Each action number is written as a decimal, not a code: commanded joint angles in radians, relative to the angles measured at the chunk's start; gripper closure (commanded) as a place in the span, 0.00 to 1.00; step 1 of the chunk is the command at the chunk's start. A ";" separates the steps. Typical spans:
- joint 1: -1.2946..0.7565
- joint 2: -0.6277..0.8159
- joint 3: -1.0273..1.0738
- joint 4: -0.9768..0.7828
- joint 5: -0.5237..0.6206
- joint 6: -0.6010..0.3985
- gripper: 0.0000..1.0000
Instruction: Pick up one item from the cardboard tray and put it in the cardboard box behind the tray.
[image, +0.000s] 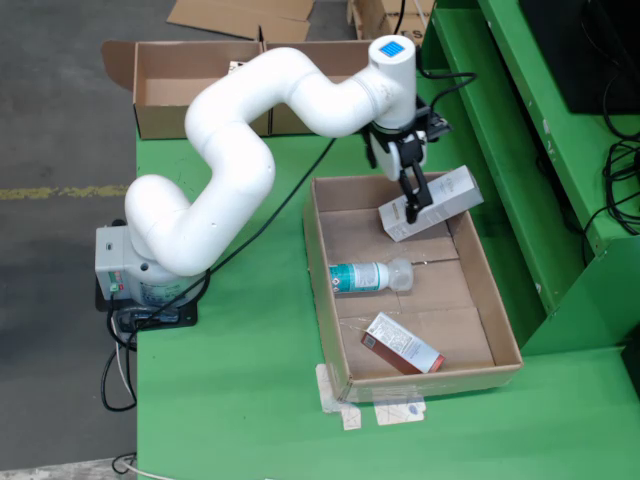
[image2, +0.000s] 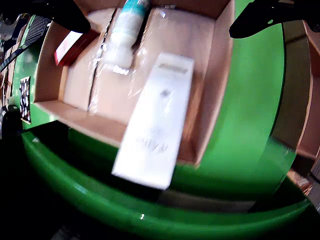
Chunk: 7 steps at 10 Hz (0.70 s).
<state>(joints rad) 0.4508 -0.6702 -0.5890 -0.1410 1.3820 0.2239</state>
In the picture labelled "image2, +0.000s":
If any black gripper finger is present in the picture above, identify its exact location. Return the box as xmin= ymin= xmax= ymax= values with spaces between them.
xmin=229 ymin=0 xmax=320 ymax=40
xmin=0 ymin=0 xmax=91 ymax=35

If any white d'Alba carton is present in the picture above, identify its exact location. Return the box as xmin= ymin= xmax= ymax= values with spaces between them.
xmin=111 ymin=52 xmax=195 ymax=190

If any shallow cardboard tray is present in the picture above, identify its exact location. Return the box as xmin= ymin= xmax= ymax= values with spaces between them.
xmin=33 ymin=0 xmax=236 ymax=168

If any white and red carton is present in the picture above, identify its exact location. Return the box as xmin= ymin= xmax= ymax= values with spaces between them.
xmin=54 ymin=29 xmax=100 ymax=67

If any white bottle teal label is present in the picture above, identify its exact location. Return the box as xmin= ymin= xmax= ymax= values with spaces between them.
xmin=103 ymin=0 xmax=151 ymax=70

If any black patterned card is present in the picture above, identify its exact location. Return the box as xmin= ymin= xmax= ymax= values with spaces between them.
xmin=19 ymin=76 xmax=32 ymax=125

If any green metal shelf unit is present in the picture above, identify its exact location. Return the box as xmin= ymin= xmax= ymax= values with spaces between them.
xmin=21 ymin=129 xmax=311 ymax=240

